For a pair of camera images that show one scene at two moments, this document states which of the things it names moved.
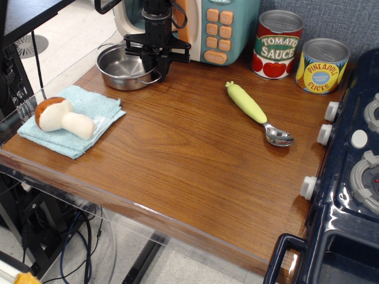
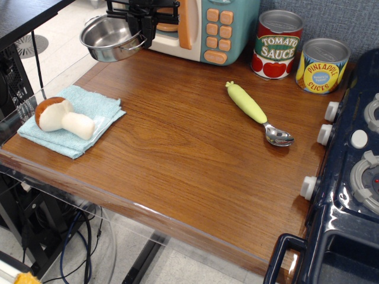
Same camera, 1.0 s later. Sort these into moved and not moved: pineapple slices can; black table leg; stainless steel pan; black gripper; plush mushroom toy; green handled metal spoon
Moved: black gripper; stainless steel pan
Not moved: plush mushroom toy; black table leg; pineapple slices can; green handled metal spoon
